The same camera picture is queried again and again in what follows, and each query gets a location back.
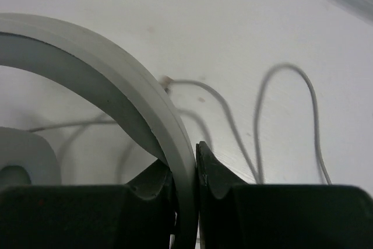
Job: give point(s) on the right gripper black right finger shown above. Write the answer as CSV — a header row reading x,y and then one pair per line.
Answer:
x,y
235,214

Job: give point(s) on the white grey headphones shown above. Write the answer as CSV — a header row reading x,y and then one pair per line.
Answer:
x,y
110,78

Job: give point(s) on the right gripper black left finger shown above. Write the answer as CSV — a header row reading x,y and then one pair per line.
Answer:
x,y
138,214

